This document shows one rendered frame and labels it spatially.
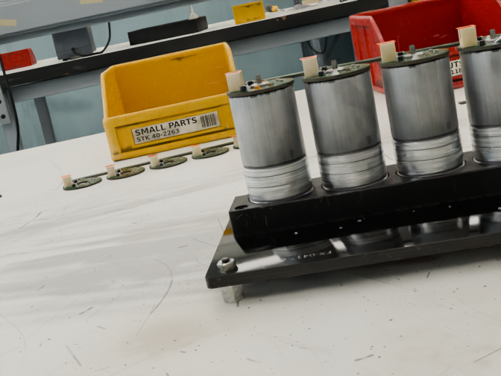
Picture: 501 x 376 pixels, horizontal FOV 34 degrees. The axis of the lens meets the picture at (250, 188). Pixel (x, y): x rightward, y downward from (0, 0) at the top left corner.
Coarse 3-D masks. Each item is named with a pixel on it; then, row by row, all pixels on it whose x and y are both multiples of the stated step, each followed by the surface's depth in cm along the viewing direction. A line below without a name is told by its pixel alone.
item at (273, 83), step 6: (282, 78) 30; (288, 78) 30; (246, 84) 30; (270, 84) 29; (276, 84) 29; (282, 84) 29; (288, 84) 29; (240, 90) 29; (246, 90) 29; (252, 90) 29; (258, 90) 28; (264, 90) 28; (270, 90) 28; (228, 96) 29; (234, 96) 29
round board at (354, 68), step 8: (352, 64) 29; (360, 64) 30; (368, 64) 29; (320, 72) 28; (344, 72) 28; (352, 72) 28; (360, 72) 28; (304, 80) 29; (312, 80) 28; (320, 80) 28
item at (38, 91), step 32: (0, 0) 247; (192, 0) 252; (352, 0) 262; (384, 0) 256; (32, 32) 250; (224, 32) 254; (256, 32) 255; (288, 32) 259; (320, 32) 260; (64, 64) 252; (96, 64) 253; (32, 96) 257
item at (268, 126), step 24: (240, 96) 29; (264, 96) 28; (288, 96) 29; (240, 120) 29; (264, 120) 29; (288, 120) 29; (240, 144) 30; (264, 144) 29; (288, 144) 29; (264, 168) 29; (288, 168) 29; (264, 192) 29; (288, 192) 29
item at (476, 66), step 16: (496, 48) 27; (464, 64) 28; (480, 64) 28; (496, 64) 27; (464, 80) 29; (480, 80) 28; (496, 80) 28; (480, 96) 28; (496, 96) 28; (480, 112) 28; (496, 112) 28; (480, 128) 28; (496, 128) 28; (480, 144) 29; (496, 144) 28; (480, 160) 29; (496, 160) 28
